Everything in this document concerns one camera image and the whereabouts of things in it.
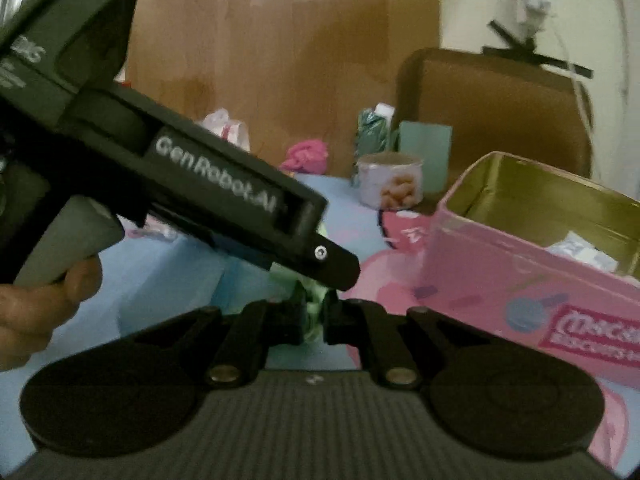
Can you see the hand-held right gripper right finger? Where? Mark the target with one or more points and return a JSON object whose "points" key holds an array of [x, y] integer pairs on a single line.
{"points": [[346, 321]]}

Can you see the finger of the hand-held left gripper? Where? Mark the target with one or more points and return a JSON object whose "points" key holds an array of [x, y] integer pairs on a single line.
{"points": [[332, 265]]}

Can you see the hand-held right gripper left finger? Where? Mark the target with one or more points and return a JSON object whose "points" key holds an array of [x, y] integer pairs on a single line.
{"points": [[282, 321]]}

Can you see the light green soft cloth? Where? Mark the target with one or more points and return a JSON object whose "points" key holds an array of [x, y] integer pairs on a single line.
{"points": [[314, 312]]}

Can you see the pink soft cloth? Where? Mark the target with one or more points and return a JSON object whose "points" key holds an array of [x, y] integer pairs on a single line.
{"points": [[306, 155]]}

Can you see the pink cardboard box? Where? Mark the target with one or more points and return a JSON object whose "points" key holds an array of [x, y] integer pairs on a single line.
{"points": [[480, 270]]}

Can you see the person's left hand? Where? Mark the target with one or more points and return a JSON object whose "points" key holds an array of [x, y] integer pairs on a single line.
{"points": [[30, 315]]}

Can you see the bag of paper cups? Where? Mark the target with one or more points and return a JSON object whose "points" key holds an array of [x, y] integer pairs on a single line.
{"points": [[227, 127]]}

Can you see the round snack can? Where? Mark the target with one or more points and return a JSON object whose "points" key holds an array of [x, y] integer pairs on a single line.
{"points": [[390, 185]]}

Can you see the printed blanket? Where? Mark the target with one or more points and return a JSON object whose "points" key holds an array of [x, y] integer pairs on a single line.
{"points": [[165, 280]]}

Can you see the green drink carton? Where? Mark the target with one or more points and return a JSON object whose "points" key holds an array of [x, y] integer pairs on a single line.
{"points": [[372, 132]]}

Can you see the teal card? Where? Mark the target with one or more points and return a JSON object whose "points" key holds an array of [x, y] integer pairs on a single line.
{"points": [[427, 152]]}

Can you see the wooden headboard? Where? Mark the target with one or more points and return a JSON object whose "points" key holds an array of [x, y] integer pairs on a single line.
{"points": [[280, 60]]}

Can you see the white packet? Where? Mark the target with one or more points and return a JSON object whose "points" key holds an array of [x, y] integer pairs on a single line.
{"points": [[582, 252]]}

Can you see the black tape strips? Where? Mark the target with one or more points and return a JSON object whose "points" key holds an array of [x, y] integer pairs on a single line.
{"points": [[530, 52]]}

